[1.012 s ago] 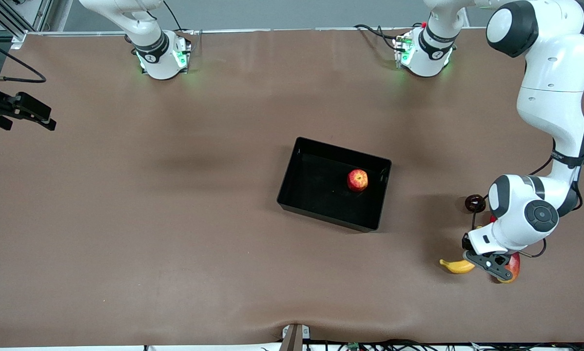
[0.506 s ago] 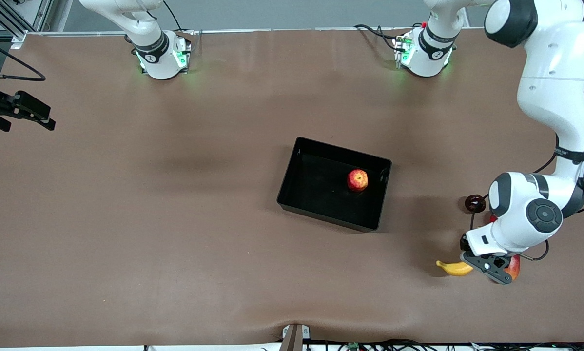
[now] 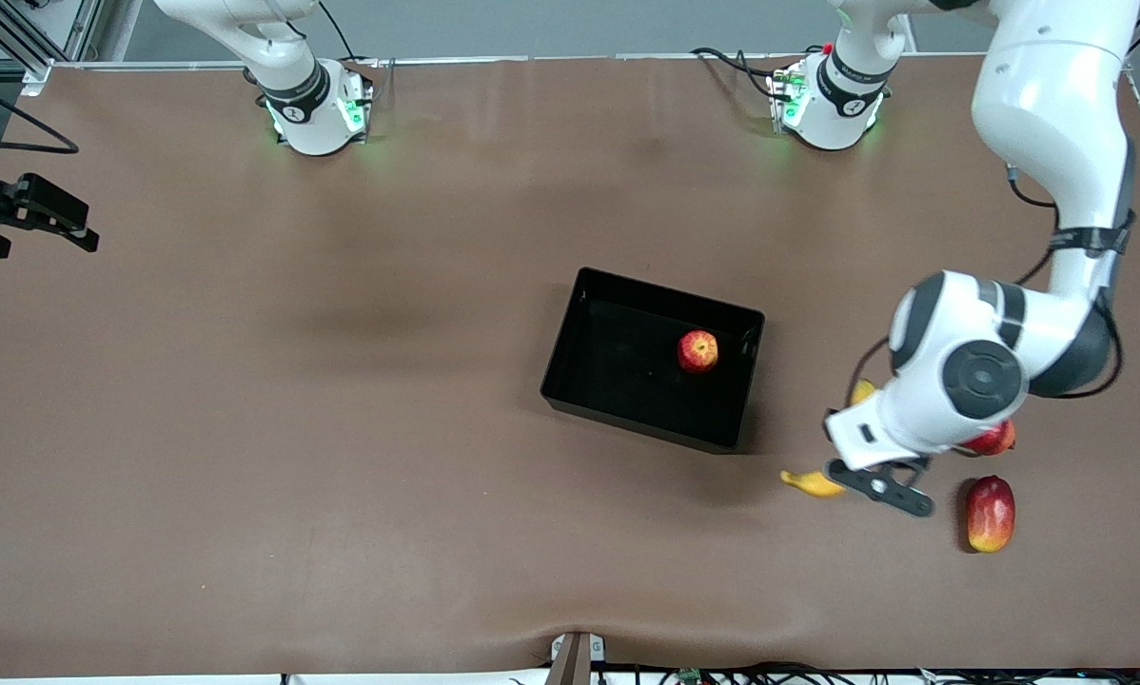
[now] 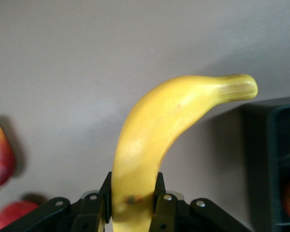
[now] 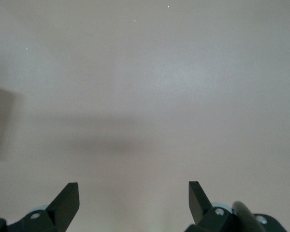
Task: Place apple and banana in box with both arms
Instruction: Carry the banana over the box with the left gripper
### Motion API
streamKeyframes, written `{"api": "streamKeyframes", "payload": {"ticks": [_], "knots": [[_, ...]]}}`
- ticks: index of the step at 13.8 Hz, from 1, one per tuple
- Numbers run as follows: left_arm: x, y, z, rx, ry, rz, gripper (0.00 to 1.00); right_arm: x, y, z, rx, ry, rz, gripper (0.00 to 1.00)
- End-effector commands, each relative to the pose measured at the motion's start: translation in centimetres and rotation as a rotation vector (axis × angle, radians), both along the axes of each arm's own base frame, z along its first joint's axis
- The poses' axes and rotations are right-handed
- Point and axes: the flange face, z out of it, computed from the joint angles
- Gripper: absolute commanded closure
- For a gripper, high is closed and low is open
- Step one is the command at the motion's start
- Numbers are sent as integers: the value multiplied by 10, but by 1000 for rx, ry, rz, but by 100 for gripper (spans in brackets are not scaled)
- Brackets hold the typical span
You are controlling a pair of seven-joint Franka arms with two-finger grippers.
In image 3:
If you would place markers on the small red yellow apple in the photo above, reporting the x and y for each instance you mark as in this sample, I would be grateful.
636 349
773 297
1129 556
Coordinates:
698 351

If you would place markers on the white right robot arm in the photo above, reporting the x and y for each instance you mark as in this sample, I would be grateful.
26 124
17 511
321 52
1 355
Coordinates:
294 95

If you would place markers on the black plastic box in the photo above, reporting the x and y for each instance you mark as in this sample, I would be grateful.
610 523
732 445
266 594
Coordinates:
618 371

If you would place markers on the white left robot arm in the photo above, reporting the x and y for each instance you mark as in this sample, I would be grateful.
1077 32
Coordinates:
1055 95

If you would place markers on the brown table cover mat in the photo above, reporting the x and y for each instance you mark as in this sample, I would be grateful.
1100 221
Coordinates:
199 428

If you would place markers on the round red fruit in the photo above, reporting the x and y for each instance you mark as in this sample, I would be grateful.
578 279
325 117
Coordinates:
996 440

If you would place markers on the red yellow mango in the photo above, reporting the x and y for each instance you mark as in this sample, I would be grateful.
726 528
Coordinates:
991 514

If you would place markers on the yellow banana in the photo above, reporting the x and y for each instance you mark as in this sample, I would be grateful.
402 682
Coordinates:
813 484

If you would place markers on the table edge clamp bracket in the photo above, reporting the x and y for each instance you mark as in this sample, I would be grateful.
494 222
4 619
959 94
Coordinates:
575 661

